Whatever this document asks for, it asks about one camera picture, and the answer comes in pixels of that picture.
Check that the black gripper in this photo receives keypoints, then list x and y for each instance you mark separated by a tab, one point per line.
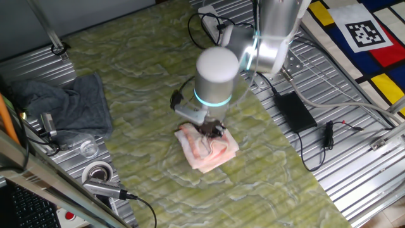
208	125

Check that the white cloth with pink stripes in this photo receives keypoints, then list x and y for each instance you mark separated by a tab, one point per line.
215	155

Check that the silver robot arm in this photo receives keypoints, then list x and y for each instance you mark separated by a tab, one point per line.
216	82

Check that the colourful block pattern cloth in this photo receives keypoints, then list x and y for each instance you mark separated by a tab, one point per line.
383	54

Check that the green marble pattern mat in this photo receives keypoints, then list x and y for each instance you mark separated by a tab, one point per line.
158	177

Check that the black power adapter brick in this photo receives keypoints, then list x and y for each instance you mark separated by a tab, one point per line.
294	111

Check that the white power strip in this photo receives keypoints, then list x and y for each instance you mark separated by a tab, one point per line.
209	17

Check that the round steel bowl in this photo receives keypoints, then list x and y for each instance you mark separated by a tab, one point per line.
98	172

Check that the clear glass cup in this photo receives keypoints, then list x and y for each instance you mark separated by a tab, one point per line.
87	147

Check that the dark grey towel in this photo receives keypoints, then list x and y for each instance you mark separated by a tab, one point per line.
79	104

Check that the grey box with red button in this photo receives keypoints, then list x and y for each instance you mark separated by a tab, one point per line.
70	216

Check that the white paper marker tag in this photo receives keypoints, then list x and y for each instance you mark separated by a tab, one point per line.
364	33

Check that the black keyboard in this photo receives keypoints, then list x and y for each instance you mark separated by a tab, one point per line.
31	209

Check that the orange tube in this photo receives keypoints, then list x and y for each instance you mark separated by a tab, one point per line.
6	120

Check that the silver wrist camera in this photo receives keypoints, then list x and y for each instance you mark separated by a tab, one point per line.
190	114

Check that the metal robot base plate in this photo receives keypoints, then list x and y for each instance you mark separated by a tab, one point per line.
291	63

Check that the silver ribbed camera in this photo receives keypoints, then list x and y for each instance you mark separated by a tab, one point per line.
104	188

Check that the small grey camera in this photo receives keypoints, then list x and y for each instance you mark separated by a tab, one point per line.
48	124

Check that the aluminium profile with bracket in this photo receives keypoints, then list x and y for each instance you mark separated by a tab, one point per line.
389	139

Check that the aluminium frame beam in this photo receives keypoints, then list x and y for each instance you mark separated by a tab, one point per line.
31	172

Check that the slim aluminium post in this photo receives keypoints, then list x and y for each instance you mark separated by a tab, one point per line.
47	28

